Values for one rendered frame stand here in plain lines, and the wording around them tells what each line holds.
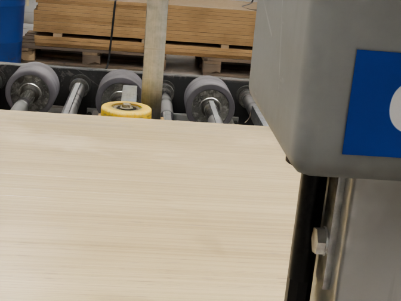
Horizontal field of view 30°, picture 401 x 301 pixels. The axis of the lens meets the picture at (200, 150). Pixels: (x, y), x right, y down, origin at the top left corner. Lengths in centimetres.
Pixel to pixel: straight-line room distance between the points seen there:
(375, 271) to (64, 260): 52
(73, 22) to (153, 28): 484
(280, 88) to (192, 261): 53
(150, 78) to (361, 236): 111
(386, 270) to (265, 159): 83
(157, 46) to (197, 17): 482
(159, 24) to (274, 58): 108
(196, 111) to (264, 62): 149
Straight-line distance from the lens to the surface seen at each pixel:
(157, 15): 125
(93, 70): 180
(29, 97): 162
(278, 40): 17
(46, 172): 90
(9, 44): 579
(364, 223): 17
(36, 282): 64
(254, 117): 159
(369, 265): 18
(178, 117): 180
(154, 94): 127
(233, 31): 613
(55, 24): 609
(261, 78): 19
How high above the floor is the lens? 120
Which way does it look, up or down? 17 degrees down
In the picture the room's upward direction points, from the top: 5 degrees clockwise
